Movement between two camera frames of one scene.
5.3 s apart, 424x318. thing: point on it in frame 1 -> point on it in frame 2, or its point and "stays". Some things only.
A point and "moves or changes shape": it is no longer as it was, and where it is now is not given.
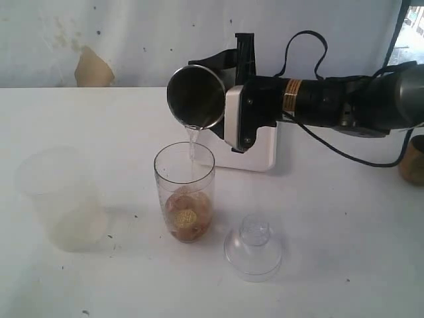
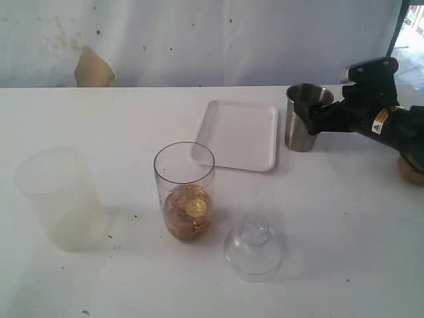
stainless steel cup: x=196 y=96 -> x=297 y=138
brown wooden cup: x=411 y=165 moves or changes shape
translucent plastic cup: x=68 y=183 stays
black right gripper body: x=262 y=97 -> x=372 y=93
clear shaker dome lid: x=254 y=252 stays
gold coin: x=185 y=218 -> x=196 y=208
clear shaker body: x=185 y=171 stays
